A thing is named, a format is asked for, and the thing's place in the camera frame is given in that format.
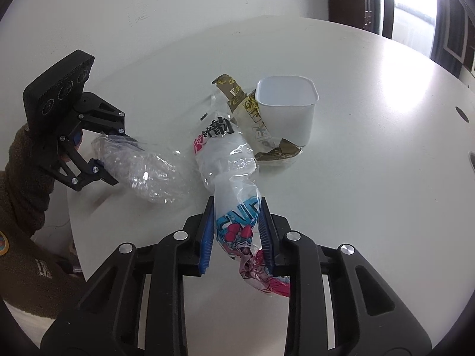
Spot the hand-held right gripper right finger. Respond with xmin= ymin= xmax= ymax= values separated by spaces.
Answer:
xmin=259 ymin=196 xmax=433 ymax=356

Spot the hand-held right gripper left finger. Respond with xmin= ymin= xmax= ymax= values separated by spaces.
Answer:
xmin=40 ymin=195 xmax=216 ymax=356

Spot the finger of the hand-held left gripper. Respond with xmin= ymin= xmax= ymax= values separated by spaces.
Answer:
xmin=50 ymin=139 xmax=119 ymax=193
xmin=74 ymin=92 xmax=140 ymax=144

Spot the pink printed plastic bag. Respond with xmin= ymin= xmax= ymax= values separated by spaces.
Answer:
xmin=214 ymin=172 xmax=294 ymax=298

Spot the clear plastic bag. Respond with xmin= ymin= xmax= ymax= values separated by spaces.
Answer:
xmin=90 ymin=135 xmax=194 ymax=204

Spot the person's left forearm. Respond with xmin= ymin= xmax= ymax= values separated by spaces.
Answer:
xmin=0 ymin=122 xmax=88 ymax=320

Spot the clear packet with black print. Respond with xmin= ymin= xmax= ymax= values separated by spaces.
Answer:
xmin=193 ymin=117 xmax=258 ymax=193

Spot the gold brown wrapper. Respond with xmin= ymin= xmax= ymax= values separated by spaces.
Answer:
xmin=211 ymin=74 xmax=303 ymax=167

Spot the white square plastic cup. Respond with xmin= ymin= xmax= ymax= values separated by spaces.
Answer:
xmin=255 ymin=76 xmax=320 ymax=147

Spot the dark brown door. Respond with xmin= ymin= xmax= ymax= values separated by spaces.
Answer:
xmin=328 ymin=0 xmax=396 ymax=39

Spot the bright window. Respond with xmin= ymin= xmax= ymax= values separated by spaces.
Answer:
xmin=393 ymin=0 xmax=438 ymax=58

